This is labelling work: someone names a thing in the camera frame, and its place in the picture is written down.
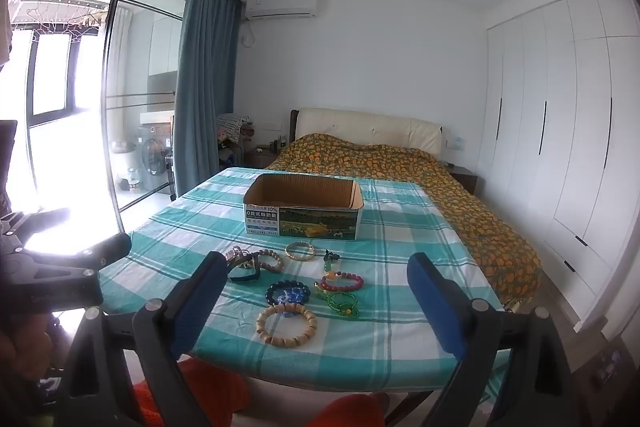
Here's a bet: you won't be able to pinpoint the pile of clothes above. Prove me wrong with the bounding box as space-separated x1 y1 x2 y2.
216 113 256 145

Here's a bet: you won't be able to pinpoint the red bead bracelet green pendant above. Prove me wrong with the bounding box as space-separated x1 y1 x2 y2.
314 249 365 293

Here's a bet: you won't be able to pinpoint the printed cardboard box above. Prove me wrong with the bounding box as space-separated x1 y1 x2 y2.
243 173 363 242

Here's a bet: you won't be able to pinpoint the white wardrobe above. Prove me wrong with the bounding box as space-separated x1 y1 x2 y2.
477 0 636 333

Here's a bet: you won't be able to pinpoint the blue white patterned bracelet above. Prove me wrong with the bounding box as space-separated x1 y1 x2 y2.
274 289 306 315

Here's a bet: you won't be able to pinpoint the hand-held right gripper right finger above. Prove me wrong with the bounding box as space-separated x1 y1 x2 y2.
406 252 576 427

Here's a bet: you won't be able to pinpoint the gold bangle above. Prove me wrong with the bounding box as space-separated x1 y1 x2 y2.
285 242 317 262

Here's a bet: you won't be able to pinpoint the light wooden bead bracelet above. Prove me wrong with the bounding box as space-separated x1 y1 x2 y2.
256 302 318 348

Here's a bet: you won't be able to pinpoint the dark wooden nightstand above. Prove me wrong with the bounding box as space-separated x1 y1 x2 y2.
247 144 288 168
447 166 480 195

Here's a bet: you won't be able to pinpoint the cream padded headboard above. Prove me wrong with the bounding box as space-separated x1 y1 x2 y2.
290 108 443 155

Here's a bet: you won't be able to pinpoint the black framed window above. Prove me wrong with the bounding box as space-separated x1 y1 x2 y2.
0 24 88 128

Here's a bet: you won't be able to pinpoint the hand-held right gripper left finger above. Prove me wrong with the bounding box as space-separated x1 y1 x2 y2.
57 251 231 427

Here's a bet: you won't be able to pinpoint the brown bead bracelet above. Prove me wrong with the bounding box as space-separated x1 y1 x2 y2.
252 249 285 273

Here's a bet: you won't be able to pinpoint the orange pants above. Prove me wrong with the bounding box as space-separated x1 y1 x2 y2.
131 357 391 427

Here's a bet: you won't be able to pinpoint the teal plaid sheet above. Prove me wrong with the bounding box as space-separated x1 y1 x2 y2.
97 167 511 413

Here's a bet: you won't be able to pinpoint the blue curtain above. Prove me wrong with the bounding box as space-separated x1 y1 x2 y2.
172 0 246 200

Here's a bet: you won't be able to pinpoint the clothes drying rack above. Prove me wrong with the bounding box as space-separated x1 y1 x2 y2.
10 0 108 38

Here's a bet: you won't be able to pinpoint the silver chain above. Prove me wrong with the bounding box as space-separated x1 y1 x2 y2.
222 246 251 265

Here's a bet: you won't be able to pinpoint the washing machine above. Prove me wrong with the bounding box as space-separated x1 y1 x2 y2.
139 122 173 192

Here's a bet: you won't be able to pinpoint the white air conditioner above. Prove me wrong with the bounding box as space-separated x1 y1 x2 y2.
244 0 319 20

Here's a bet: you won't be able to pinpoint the sliding glass door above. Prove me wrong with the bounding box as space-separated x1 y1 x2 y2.
100 0 188 212

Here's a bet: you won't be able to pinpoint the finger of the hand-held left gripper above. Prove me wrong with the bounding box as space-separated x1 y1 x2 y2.
0 207 71 253
75 233 133 272

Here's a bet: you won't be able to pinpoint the dark blue bead bracelet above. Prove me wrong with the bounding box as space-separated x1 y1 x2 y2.
265 279 312 308

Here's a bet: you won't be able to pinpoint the black wristband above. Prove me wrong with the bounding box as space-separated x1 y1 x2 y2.
227 257 262 284

